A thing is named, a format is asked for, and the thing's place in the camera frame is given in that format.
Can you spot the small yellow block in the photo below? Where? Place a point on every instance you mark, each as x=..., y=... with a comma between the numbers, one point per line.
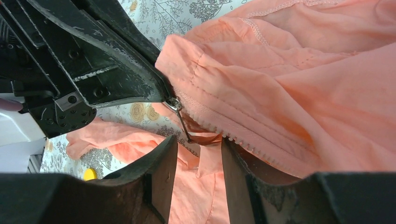
x=90, y=174

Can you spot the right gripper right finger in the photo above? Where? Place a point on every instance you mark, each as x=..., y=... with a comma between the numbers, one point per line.
x=258, y=193

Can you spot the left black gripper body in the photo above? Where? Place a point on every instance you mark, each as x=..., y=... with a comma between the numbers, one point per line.
x=20, y=75

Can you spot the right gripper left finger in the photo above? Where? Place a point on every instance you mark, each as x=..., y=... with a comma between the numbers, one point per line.
x=139, y=193

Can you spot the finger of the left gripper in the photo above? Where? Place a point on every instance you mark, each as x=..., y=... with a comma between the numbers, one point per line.
x=113, y=15
x=81, y=55

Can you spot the salmon pink jacket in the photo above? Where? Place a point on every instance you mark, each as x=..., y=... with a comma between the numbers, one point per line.
x=304, y=85

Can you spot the floral patterned mat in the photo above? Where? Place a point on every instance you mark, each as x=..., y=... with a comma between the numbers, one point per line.
x=156, y=19

